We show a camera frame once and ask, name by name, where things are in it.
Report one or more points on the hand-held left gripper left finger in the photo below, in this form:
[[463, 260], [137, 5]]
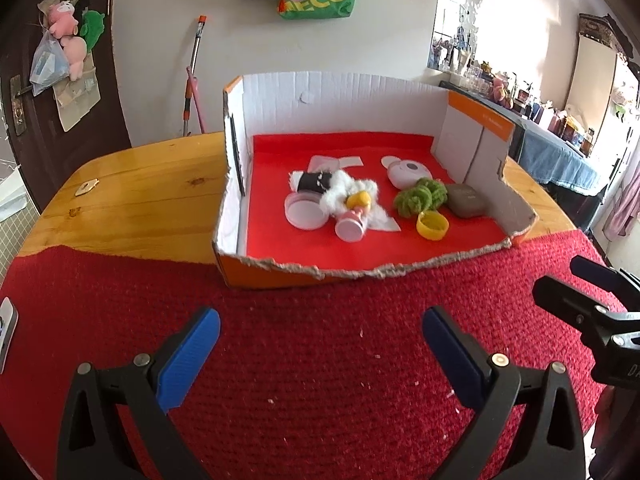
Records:
[[190, 360]]

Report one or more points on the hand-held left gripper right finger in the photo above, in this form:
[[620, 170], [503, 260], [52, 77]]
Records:
[[450, 355]]

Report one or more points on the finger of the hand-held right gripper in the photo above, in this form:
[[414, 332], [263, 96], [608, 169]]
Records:
[[595, 267], [560, 295]]

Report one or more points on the yellow bottle cap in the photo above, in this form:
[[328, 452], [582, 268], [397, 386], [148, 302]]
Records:
[[432, 226]]

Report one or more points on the grey earbud case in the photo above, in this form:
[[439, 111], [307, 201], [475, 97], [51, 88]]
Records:
[[465, 201]]

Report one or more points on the green yarn pompom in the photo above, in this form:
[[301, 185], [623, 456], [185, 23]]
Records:
[[437, 190], [410, 202]]

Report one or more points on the small yellow-haired pink doll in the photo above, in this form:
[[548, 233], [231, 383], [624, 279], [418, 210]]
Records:
[[352, 220]]

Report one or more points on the round clear plastic lid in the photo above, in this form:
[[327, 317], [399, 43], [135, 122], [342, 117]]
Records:
[[305, 212]]

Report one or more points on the pale pink round device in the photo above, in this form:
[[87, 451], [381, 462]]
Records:
[[405, 172]]

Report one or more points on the white fluffy star scrunchie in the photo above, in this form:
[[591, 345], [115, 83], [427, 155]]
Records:
[[335, 195]]

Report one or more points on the white fluffy roll black tape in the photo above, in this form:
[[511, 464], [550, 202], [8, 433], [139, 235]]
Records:
[[312, 182]]

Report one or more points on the orange and white cardboard box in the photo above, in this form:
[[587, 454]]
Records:
[[350, 105]]

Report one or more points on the pink hanging cloth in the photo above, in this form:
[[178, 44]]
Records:
[[625, 200]]

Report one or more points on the red knitted mat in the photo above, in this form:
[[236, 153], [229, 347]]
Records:
[[300, 360]]

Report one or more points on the white flat device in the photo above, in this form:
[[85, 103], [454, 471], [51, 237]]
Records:
[[6, 335]]

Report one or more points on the white wardrobe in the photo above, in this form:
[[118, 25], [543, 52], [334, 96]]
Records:
[[595, 75]]

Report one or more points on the small white tag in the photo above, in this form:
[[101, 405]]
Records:
[[87, 187]]

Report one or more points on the row of bottles and jars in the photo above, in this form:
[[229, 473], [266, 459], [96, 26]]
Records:
[[500, 90]]

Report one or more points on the pink stick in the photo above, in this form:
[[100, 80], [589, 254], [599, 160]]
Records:
[[196, 100]]

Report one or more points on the brown paper envelope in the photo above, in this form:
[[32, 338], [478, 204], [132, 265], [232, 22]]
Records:
[[77, 105]]

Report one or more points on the clear plastic bag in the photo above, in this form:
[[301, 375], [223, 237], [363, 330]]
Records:
[[47, 65]]

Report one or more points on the pink pig plush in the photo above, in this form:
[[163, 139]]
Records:
[[62, 20]]

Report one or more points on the dark brown door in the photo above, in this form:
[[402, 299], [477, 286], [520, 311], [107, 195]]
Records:
[[30, 10]]

